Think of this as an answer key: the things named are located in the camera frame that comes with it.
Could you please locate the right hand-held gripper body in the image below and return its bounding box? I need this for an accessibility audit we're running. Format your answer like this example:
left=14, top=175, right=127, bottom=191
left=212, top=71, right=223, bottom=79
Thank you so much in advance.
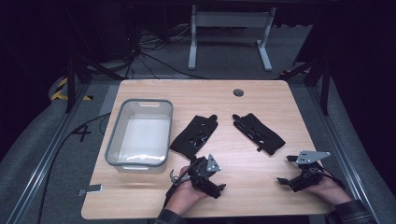
left=290, top=150, right=332, bottom=193

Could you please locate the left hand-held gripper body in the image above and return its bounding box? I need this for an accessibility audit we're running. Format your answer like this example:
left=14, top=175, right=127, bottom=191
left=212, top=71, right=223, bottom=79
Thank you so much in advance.
left=187, top=153, right=222, bottom=189

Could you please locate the black glove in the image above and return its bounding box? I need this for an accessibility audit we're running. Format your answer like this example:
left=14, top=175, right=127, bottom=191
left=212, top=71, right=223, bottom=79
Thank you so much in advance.
left=232, top=112, right=287, bottom=156
left=169, top=114, right=219, bottom=161

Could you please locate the grey plastic bin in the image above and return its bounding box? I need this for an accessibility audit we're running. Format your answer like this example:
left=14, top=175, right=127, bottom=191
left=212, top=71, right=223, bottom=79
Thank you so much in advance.
left=105, top=98, right=174, bottom=174

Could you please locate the person's right hand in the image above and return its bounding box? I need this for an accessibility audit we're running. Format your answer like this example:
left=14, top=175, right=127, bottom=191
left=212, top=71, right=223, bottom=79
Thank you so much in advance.
left=306, top=175, right=353, bottom=206

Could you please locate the person's left hand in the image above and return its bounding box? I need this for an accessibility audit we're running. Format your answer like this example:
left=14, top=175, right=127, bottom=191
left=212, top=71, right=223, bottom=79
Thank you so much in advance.
left=164, top=166, right=208, bottom=217

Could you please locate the black metal stand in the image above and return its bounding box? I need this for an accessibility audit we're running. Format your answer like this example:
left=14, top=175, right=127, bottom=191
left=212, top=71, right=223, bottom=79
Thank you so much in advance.
left=279, top=57, right=332, bottom=117
left=64, top=54, right=125, bottom=114

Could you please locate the yellow black hazard tape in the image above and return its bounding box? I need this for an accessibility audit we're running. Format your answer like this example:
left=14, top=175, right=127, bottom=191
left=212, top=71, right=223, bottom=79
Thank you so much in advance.
left=50, top=77, right=93, bottom=102

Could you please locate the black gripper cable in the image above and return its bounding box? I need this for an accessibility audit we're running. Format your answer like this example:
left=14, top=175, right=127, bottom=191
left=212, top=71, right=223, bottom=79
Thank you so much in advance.
left=317, top=167, right=347, bottom=190

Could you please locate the aluminium rail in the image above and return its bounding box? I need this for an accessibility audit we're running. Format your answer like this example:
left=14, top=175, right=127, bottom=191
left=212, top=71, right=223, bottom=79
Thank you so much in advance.
left=6, top=83, right=92, bottom=224
left=306, top=83, right=387, bottom=224

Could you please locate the small metal bracket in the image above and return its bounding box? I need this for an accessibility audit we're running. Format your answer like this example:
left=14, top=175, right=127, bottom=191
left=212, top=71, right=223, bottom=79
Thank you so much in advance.
left=78, top=184, right=104, bottom=198

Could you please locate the tangle of black cables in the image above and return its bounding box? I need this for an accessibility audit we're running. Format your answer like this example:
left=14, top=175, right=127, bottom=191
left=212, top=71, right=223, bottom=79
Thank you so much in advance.
left=124, top=24, right=209, bottom=80

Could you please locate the long black floor cable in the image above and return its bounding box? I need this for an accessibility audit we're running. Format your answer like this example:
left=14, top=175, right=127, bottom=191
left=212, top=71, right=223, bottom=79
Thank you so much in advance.
left=36, top=111, right=111, bottom=224

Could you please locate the white metal desk frame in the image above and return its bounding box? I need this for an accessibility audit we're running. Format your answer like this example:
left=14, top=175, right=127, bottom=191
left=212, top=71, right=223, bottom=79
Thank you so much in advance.
left=187, top=4, right=277, bottom=73

